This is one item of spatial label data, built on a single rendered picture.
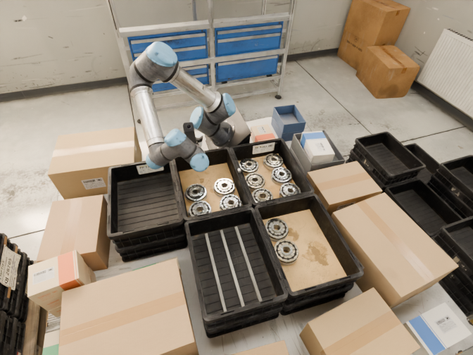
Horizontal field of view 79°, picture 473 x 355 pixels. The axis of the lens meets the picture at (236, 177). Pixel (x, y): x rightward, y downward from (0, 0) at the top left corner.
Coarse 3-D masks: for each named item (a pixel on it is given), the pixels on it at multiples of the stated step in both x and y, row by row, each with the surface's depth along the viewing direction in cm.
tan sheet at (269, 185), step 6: (264, 156) 159; (258, 162) 156; (258, 168) 152; (264, 168) 152; (264, 174) 150; (270, 174) 150; (270, 180) 147; (270, 186) 144; (276, 186) 144; (252, 192) 141; (276, 192) 142; (276, 198) 139
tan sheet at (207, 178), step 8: (208, 168) 151; (216, 168) 151; (224, 168) 152; (184, 176) 147; (192, 176) 147; (200, 176) 147; (208, 176) 148; (216, 176) 148; (224, 176) 148; (184, 184) 144; (192, 184) 144; (200, 184) 144; (208, 184) 144; (208, 192) 140; (184, 200) 137; (208, 200) 137; (216, 200) 137; (216, 208) 134
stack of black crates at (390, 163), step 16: (368, 144) 219; (384, 144) 221; (400, 144) 207; (352, 160) 218; (368, 160) 202; (384, 160) 210; (400, 160) 210; (416, 160) 197; (384, 176) 191; (400, 176) 191; (416, 176) 199
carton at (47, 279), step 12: (72, 252) 106; (36, 264) 103; (48, 264) 103; (60, 264) 103; (72, 264) 103; (36, 276) 100; (48, 276) 100; (60, 276) 100; (72, 276) 100; (84, 276) 107; (36, 288) 97; (48, 288) 97; (60, 288) 100; (72, 288) 103; (36, 300) 98; (48, 300) 101
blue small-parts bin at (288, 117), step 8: (280, 112) 195; (288, 112) 196; (296, 112) 191; (280, 120) 182; (288, 120) 191; (296, 120) 192; (304, 120) 182; (280, 128) 184; (288, 128) 180; (296, 128) 182; (304, 128) 184
